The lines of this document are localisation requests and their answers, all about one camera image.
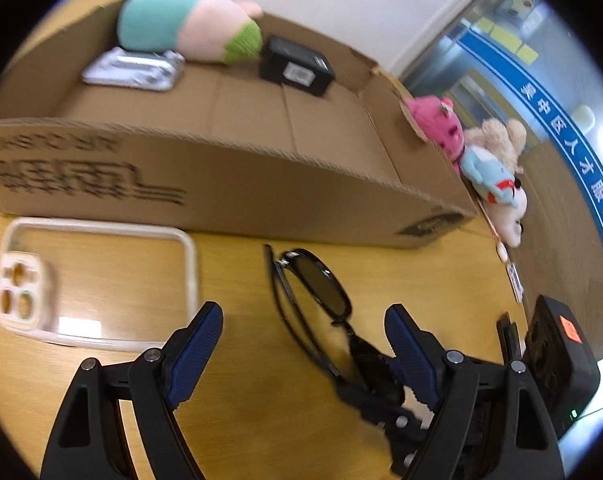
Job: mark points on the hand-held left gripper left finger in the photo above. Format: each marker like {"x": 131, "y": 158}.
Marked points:
{"x": 194, "y": 355}

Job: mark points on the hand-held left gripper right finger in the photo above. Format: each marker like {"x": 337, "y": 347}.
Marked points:
{"x": 411, "y": 355}

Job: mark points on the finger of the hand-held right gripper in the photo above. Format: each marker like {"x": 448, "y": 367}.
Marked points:
{"x": 376, "y": 365}
{"x": 376, "y": 405}

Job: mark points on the black sunglasses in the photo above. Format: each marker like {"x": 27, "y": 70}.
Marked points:
{"x": 316, "y": 280}

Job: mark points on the brown cardboard box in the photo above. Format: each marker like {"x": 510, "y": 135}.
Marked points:
{"x": 306, "y": 195}

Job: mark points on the wooden desktop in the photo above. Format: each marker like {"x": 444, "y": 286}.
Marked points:
{"x": 241, "y": 285}

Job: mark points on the white label tag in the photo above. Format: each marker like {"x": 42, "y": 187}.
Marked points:
{"x": 515, "y": 282}

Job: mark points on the cream plush toy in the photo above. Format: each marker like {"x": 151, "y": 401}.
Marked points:
{"x": 509, "y": 222}

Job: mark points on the clear phone case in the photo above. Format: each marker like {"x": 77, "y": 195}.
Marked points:
{"x": 24, "y": 285}

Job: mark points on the light blue plush toy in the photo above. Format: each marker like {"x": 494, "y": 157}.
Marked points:
{"x": 489, "y": 175}

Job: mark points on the beige teddy bear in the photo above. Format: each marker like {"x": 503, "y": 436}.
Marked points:
{"x": 501, "y": 135}

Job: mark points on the pink plush toy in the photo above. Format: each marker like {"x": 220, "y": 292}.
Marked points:
{"x": 439, "y": 125}

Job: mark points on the black rectangular box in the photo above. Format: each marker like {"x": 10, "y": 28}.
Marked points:
{"x": 294, "y": 67}

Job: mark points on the yellow paper notes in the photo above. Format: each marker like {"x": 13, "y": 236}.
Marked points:
{"x": 509, "y": 40}

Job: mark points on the teal and pink pig plush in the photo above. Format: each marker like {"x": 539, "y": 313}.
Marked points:
{"x": 156, "y": 20}

